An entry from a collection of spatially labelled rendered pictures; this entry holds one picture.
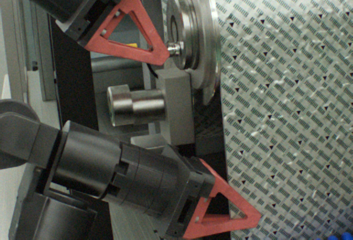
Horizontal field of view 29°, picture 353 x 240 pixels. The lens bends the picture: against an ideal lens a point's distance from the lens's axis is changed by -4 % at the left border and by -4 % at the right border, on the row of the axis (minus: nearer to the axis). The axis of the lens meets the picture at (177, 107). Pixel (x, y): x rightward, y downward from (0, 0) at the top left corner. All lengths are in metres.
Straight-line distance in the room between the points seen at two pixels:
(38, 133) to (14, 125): 0.02
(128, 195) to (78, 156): 0.06
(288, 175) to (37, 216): 0.24
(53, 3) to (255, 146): 0.23
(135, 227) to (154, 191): 0.52
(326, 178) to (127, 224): 0.53
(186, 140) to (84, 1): 0.19
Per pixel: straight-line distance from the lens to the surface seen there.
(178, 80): 0.70
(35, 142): 0.57
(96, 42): 0.62
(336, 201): 0.71
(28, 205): 0.60
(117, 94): 0.70
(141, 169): 0.61
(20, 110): 0.58
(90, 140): 0.60
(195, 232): 0.64
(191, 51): 0.65
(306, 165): 0.68
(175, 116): 0.70
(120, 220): 1.17
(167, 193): 0.62
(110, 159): 0.60
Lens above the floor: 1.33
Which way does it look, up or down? 13 degrees down
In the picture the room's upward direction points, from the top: 5 degrees counter-clockwise
